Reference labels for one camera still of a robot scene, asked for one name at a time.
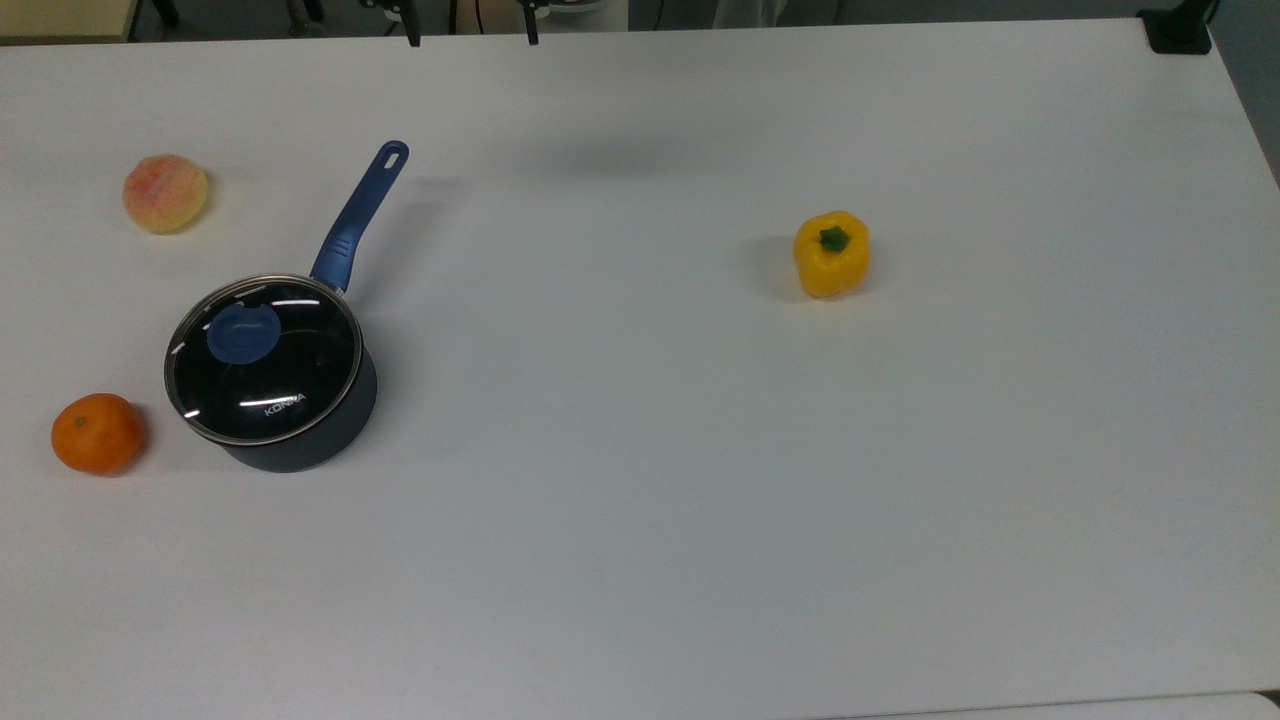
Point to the orange fruit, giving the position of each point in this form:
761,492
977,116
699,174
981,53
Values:
98,434

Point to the wooden cabinet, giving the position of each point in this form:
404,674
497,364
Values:
62,18

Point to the pink yellow peach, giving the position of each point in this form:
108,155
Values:
165,194

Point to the dark blue saucepan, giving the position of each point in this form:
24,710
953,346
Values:
352,222

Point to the black clamp mount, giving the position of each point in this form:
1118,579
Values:
1178,30

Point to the yellow bell pepper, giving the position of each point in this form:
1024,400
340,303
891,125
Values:
832,256

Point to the glass pot lid blue knob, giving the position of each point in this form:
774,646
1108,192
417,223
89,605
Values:
263,358

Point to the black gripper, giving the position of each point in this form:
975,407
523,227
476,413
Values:
470,4

